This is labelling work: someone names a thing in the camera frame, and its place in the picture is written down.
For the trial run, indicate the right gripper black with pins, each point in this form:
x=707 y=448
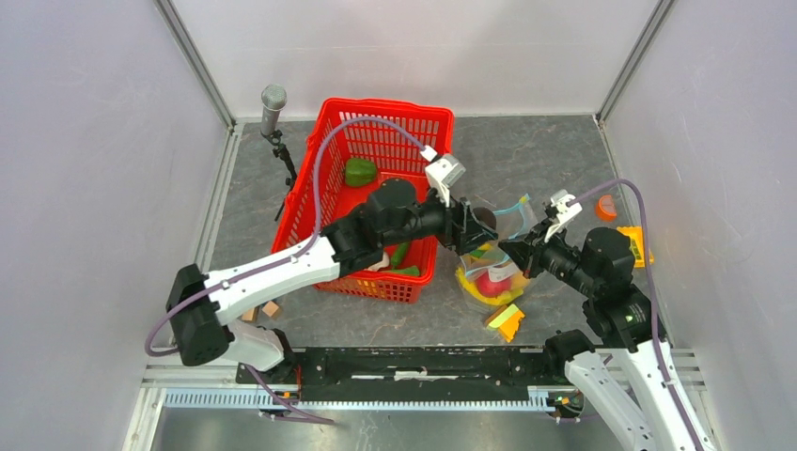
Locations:
x=527 y=254

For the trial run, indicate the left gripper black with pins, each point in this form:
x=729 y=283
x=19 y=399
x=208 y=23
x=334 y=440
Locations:
x=461 y=230

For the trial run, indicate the dark purple plum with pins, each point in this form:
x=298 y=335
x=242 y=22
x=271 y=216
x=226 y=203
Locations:
x=491 y=221

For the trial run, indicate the yellow banana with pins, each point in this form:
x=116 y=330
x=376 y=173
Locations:
x=467 y=284

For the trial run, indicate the clear zip top bag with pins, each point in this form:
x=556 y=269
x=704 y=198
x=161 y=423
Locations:
x=512 y=222

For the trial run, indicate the red apple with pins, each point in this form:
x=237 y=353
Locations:
x=492 y=286

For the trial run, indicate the white mushroom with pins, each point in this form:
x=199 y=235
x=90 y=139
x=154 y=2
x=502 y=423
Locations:
x=384 y=262

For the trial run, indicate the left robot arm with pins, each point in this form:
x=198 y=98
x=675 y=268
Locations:
x=203 y=309

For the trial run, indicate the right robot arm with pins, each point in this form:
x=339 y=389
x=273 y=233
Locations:
x=655 y=413

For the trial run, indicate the yellow orange toy sandwich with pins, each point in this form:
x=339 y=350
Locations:
x=506 y=321

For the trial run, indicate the short green chili pepper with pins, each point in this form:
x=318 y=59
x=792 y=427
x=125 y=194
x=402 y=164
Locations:
x=399 y=254

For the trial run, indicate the green cucumber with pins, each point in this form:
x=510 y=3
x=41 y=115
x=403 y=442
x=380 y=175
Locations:
x=407 y=271

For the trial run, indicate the orange half-round block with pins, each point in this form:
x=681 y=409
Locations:
x=606 y=209

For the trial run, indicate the yellow window toy block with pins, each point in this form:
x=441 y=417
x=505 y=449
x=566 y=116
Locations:
x=637 y=242

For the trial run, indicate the green bell pepper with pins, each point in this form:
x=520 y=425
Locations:
x=359 y=172

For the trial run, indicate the red plastic basket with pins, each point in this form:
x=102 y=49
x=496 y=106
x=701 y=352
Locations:
x=394 y=156

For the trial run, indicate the wooden toy cube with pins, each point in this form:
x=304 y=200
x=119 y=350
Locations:
x=271 y=309

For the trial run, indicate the grey microphone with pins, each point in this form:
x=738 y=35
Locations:
x=274 y=99

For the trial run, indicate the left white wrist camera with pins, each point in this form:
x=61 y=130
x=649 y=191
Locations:
x=442 y=171

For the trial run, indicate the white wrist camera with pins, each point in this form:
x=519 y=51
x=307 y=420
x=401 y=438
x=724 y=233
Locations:
x=442 y=171
x=561 y=209

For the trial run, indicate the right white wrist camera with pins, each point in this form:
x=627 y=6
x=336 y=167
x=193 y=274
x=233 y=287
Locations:
x=561 y=209

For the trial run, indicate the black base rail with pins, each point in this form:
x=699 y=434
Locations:
x=408 y=374

